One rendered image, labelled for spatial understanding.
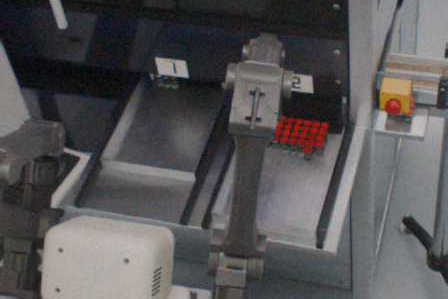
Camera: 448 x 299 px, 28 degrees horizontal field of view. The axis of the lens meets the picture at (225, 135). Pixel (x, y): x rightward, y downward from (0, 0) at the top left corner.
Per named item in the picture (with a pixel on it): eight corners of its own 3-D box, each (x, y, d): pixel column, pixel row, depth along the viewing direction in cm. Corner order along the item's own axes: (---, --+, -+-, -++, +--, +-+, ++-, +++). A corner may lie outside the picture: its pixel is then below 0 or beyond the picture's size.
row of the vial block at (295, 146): (257, 143, 236) (255, 131, 232) (324, 153, 231) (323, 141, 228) (255, 149, 234) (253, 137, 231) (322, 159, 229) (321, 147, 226)
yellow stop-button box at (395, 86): (384, 91, 233) (384, 71, 227) (412, 95, 231) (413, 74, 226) (378, 112, 228) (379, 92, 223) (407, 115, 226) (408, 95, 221)
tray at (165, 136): (145, 79, 258) (143, 70, 255) (232, 89, 251) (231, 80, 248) (102, 167, 236) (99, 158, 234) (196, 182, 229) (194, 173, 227)
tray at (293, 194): (250, 122, 242) (248, 113, 239) (345, 135, 234) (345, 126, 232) (212, 221, 220) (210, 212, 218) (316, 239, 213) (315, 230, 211)
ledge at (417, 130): (382, 97, 245) (383, 92, 243) (431, 103, 241) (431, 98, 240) (373, 134, 236) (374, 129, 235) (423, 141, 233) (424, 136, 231)
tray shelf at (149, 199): (131, 81, 260) (130, 77, 259) (371, 112, 242) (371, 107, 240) (66, 210, 230) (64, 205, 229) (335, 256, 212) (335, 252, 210)
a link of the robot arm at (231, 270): (213, 293, 164) (243, 297, 164) (221, 237, 165) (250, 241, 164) (216, 288, 173) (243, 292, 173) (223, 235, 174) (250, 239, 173)
